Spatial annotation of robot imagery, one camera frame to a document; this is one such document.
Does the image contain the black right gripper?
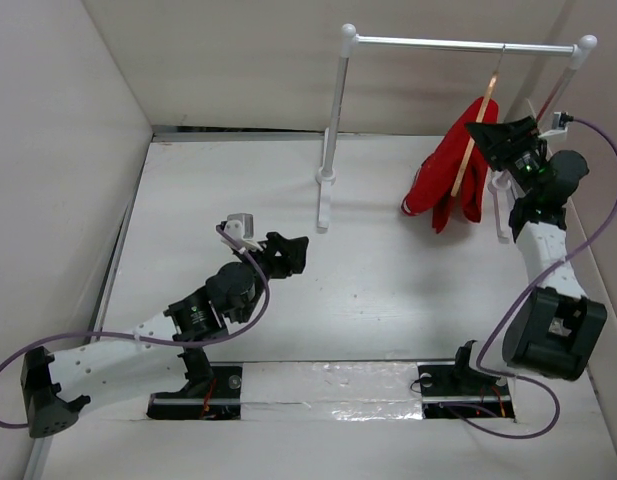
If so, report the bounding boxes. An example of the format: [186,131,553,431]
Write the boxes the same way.
[465,116,544,199]

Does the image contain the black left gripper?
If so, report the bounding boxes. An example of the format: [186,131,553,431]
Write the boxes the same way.
[232,233,305,324]

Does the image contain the wooden clothes hanger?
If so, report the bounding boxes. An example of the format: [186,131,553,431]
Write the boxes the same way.
[450,43,508,199]

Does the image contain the red trousers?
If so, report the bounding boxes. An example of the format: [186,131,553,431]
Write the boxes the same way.
[401,97,488,233]

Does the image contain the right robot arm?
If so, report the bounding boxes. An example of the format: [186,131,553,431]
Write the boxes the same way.
[466,116,607,381]

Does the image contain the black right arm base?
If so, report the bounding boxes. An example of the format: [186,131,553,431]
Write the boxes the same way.
[410,340,516,420]

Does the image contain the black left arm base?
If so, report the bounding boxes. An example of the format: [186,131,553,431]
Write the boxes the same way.
[146,349,244,421]

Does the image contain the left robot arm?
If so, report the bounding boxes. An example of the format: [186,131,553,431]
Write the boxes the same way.
[21,221,309,439]

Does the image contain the white clothes rack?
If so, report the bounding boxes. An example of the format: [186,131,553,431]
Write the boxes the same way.
[316,24,598,233]

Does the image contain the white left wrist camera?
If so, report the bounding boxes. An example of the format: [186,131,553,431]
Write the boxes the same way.
[219,213,257,250]

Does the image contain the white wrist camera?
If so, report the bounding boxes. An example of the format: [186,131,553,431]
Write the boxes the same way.
[539,111,574,140]
[219,213,257,250]

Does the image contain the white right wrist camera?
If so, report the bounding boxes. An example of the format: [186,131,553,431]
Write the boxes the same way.
[539,111,574,140]

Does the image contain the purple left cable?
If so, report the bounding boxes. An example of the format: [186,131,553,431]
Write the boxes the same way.
[0,224,272,431]

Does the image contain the purple cable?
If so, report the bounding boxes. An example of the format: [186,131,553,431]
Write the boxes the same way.
[0,224,272,431]
[457,117,617,440]

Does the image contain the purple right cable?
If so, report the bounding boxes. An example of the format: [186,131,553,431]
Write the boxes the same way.
[457,117,617,440]

